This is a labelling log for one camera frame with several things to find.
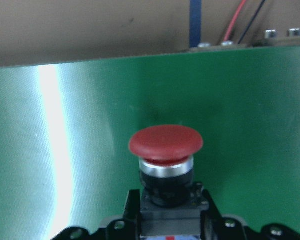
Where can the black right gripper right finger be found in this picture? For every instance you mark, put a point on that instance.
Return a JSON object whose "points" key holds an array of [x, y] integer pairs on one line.
{"points": [[214, 226]]}

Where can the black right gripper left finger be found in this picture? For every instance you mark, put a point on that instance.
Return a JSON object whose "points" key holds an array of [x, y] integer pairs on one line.
{"points": [[128, 227]]}

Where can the red mushroom push button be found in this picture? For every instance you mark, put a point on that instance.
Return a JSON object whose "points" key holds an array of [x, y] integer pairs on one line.
{"points": [[171, 202]]}

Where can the green conveyor belt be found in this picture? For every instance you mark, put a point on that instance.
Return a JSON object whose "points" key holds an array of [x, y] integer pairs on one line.
{"points": [[65, 130]]}

